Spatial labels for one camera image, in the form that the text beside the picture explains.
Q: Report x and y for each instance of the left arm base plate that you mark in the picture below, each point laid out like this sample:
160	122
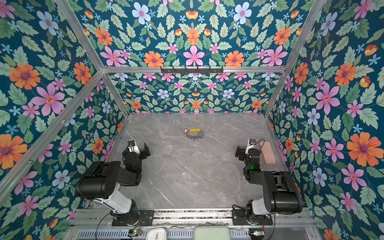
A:
144	218

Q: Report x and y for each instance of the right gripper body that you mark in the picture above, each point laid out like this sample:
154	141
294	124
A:
242	151

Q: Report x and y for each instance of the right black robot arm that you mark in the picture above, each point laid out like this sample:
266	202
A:
280	194

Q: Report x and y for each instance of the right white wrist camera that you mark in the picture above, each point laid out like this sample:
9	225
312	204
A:
250	145

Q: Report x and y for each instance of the pink eraser case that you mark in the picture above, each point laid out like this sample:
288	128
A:
267	153

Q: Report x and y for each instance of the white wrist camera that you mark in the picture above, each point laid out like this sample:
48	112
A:
250	145
132	147

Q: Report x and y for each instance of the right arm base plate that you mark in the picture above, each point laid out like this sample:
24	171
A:
240	218

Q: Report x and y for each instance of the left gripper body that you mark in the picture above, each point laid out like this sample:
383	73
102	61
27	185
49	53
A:
141	151

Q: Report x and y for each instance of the white clock at front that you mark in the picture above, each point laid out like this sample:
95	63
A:
157	234

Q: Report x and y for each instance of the black hook rail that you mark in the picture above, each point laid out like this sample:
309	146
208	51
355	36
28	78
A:
192	70

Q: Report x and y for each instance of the aluminium front rail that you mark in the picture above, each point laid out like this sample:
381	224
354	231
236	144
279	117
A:
193	217

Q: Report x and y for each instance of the pale green box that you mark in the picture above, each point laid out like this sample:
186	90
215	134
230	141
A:
212	233

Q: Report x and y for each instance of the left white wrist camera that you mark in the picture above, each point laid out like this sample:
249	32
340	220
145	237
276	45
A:
132	147

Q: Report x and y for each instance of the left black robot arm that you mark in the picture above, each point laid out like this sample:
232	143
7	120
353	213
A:
101	183

